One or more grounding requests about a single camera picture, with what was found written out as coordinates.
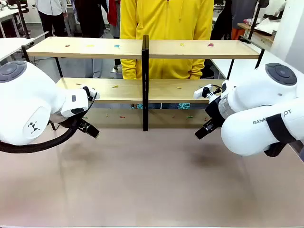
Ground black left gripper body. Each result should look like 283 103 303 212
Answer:
75 118 89 131

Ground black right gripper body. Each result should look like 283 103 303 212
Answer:
205 95 226 126

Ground person right forearm yellow sleeve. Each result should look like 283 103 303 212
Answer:
120 58 138 80

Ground person left forearm yellow sleeve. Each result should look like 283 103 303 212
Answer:
190 58 206 80

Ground wooden background table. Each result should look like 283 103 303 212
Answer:
237 22 277 49

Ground black stand pole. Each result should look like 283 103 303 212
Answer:
16 0 31 39
247 0 271 41

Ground person in yellow hoodie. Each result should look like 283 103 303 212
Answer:
120 0 214 110

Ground person grey shirt orange trousers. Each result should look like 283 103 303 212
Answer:
230 0 262 40

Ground white bag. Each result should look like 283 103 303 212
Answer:
255 17 285 32

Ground white side table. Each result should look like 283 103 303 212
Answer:
0 37 36 62

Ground person in dark clothes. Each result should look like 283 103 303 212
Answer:
74 0 107 38

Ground person white shirt black trousers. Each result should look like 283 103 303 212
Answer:
35 0 69 38

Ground red garment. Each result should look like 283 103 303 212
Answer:
107 0 119 27

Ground white background desk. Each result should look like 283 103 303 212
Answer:
0 8 27 38

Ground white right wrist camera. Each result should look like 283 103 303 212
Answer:
193 84 223 99

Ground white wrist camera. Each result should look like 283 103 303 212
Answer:
82 85 100 101
193 84 223 99

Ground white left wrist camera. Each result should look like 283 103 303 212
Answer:
82 85 100 101

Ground black left arm cable sleeve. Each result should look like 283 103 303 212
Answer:
0 117 80 154

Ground wooden shelf unit black frame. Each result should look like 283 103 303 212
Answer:
144 35 266 132
21 31 147 132

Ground black velcro strap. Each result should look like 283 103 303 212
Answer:
265 113 297 144

